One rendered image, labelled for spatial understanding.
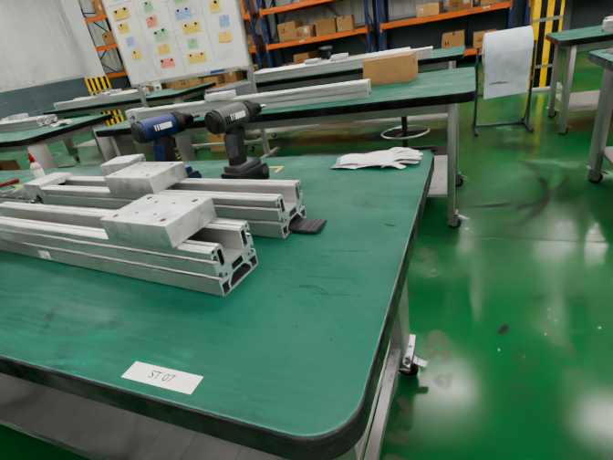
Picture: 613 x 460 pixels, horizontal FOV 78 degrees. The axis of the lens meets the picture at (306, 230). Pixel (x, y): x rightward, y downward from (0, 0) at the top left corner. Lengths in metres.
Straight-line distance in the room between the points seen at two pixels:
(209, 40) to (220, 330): 3.63
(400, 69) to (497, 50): 1.63
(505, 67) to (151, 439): 3.83
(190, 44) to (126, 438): 3.52
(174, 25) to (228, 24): 0.59
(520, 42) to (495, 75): 0.30
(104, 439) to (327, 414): 0.98
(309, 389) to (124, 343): 0.29
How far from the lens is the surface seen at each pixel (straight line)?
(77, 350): 0.66
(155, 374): 0.54
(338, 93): 2.22
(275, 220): 0.73
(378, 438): 1.11
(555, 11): 6.10
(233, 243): 0.65
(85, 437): 1.38
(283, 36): 11.10
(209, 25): 4.02
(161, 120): 1.13
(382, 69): 2.61
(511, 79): 4.16
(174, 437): 1.23
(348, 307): 0.54
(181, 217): 0.63
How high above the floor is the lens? 1.12
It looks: 27 degrees down
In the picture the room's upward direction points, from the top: 10 degrees counter-clockwise
